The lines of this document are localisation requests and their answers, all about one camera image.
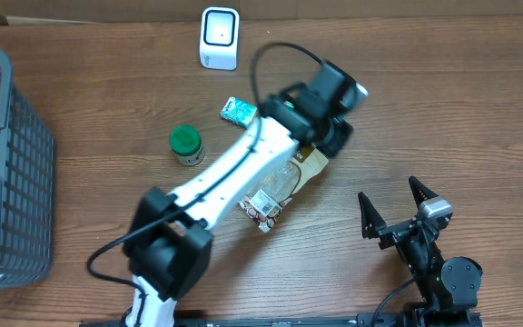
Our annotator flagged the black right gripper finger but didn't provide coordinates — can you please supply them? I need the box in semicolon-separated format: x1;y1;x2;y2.
409;175;439;210
358;192;387;239

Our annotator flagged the small teal box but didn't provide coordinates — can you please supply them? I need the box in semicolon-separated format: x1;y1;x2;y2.
220;97;257;128

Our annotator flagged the beige brown snack pouch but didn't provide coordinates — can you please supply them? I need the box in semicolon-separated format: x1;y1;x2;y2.
239;146;329;233

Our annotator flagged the green lid jar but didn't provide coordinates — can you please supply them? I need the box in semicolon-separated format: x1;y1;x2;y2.
169;125;205;166

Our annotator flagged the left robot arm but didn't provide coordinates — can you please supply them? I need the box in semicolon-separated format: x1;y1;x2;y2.
123;61;368;326

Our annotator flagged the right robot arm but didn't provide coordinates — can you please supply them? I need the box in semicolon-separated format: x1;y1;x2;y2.
357;176;483;327

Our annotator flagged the white barcode scanner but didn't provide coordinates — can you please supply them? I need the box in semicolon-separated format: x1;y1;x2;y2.
199;6;240;71

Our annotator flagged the grey plastic mesh basket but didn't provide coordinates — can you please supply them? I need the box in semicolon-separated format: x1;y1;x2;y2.
0;50;56;289

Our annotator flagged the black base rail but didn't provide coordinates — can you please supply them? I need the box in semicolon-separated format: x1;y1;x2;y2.
79;313;484;327

